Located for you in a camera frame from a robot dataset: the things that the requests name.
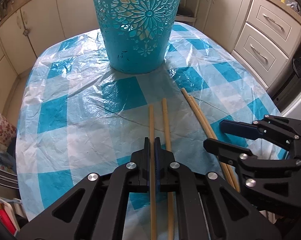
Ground wooden chopstick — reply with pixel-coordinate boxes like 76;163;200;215
191;96;240;192
149;105;157;240
162;98;174;240
181;87;237;189

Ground cream kitchen base cabinets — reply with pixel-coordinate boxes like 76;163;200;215
0;0;301;110

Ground blue checkered plastic tablecloth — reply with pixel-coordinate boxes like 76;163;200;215
16;23;286;219

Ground white storage trolley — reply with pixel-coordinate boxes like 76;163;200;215
176;0;200;27

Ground floral plastic bag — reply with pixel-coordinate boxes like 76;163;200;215
0;112;17;147

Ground blue perforated plastic basket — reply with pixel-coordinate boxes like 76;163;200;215
93;0;180;74

